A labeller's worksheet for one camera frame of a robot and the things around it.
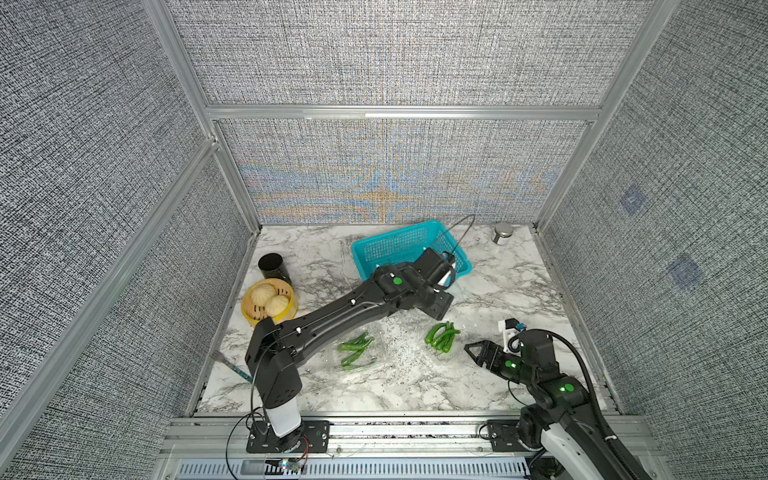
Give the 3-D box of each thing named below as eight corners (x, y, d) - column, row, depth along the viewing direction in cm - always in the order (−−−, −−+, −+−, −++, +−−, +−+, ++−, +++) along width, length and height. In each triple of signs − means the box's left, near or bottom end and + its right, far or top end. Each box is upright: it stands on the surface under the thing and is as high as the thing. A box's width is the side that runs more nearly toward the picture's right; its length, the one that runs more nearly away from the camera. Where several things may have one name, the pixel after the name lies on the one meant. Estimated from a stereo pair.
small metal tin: (493, 245, 116) (497, 235, 112) (489, 233, 120) (493, 223, 116) (510, 245, 116) (515, 235, 112) (506, 233, 120) (511, 223, 116)
